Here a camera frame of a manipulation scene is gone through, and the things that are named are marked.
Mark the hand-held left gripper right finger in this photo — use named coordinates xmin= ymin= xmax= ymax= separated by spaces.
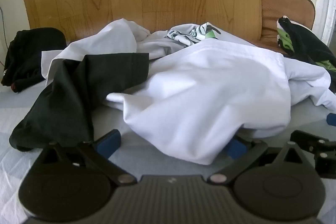
xmin=207 ymin=135 xmax=315 ymax=186

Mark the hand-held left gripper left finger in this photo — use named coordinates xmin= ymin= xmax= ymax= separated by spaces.
xmin=37 ymin=129 xmax=137 ymax=186

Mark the black shirt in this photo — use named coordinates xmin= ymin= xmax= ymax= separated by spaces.
xmin=9 ymin=52 xmax=150 ymax=152

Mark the white shirt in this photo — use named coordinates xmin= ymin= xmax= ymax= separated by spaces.
xmin=41 ymin=18 xmax=336 ymax=165

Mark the black and green garment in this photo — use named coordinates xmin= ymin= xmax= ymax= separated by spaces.
xmin=276 ymin=15 xmax=336 ymax=75

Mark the white framed glass door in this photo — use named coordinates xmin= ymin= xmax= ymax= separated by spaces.
xmin=314 ymin=0 xmax=336 ymax=49

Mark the black crumpled cloth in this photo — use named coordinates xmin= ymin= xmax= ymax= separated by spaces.
xmin=1 ymin=28 xmax=67 ymax=93

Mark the brown cushion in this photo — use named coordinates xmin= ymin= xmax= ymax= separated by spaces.
xmin=260 ymin=0 xmax=315 ymax=50

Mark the white printed garment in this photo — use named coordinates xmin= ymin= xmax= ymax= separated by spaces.
xmin=167 ymin=22 xmax=221 ymax=47

